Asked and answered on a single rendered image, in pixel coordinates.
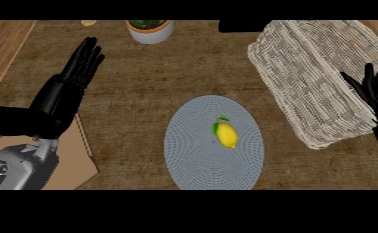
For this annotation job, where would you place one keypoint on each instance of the small yellow object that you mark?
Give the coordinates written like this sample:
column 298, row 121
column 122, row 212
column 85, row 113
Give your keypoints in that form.
column 88, row 22

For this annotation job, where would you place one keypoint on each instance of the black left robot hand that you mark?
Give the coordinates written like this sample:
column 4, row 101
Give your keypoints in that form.
column 59, row 93

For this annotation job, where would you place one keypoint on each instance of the white wicker basket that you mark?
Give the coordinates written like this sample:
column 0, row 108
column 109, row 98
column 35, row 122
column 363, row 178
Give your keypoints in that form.
column 310, row 80

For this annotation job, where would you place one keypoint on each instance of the yellow lemon with green leaves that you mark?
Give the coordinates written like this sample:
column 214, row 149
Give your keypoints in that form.
column 226, row 135

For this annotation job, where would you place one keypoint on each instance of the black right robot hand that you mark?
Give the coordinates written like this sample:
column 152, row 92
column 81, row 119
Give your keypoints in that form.
column 367, row 87

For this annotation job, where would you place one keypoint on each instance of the grey oval placemat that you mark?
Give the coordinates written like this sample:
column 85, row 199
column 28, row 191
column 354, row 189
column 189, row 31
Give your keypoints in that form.
column 214, row 143

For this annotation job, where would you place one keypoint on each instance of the white plant pot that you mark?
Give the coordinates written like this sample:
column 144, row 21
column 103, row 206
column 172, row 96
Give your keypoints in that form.
column 149, row 30

